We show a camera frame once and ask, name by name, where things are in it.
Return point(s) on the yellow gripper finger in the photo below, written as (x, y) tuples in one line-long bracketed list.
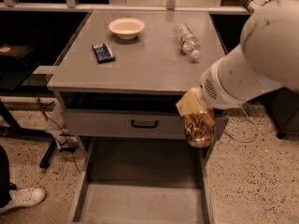
[(192, 101)]

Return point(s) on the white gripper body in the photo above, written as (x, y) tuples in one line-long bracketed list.
[(218, 90)]

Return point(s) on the orange soda can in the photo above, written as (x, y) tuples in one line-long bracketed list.
[(200, 128)]

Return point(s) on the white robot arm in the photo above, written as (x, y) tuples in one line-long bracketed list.
[(266, 59)]

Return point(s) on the grey drawer cabinet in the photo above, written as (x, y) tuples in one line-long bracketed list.
[(150, 72)]

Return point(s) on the open grey middle drawer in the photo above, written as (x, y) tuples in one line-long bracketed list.
[(142, 181)]

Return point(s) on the grey top drawer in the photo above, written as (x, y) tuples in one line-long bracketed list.
[(101, 123)]

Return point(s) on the clear plastic water bottle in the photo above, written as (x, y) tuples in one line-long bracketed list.
[(188, 42)]

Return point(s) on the white bowl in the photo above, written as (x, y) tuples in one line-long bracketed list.
[(126, 28)]

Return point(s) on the blue snack packet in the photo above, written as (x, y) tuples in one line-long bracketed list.
[(103, 53)]

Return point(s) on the black desk left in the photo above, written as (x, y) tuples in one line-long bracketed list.
[(17, 63)]

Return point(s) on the white sneaker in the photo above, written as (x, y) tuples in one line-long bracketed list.
[(23, 198)]

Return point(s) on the black trouser leg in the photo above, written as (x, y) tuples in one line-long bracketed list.
[(4, 178)]

